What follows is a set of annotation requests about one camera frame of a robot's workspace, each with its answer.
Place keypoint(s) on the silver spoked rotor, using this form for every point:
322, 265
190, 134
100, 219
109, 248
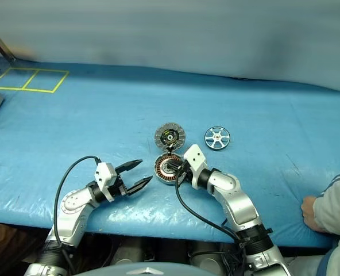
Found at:
215, 138

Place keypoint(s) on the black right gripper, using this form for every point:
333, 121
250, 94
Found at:
187, 171

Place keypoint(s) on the yellow tape grid marking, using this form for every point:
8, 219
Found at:
30, 80

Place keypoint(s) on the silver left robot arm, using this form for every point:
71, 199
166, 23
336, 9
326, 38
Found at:
72, 204

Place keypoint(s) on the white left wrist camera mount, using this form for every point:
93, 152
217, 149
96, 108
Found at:
104, 172

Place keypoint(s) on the grey robot torso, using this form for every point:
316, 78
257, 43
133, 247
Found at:
150, 271

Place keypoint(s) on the blue plastic table cover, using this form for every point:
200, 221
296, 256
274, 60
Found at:
101, 115

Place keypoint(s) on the grey sleeved person's forearm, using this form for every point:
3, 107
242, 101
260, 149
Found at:
336, 201

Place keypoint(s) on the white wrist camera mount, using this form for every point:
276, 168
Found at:
196, 155
104, 172

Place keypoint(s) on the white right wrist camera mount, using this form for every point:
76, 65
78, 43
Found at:
196, 155

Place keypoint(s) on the metal pole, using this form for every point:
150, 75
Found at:
0, 41

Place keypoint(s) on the person's bare hand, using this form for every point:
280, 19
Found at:
310, 211

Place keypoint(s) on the round hinged motor lid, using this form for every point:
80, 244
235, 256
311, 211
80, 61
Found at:
169, 137

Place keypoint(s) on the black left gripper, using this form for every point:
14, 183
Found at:
120, 189

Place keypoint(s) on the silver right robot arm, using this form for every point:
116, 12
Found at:
239, 201

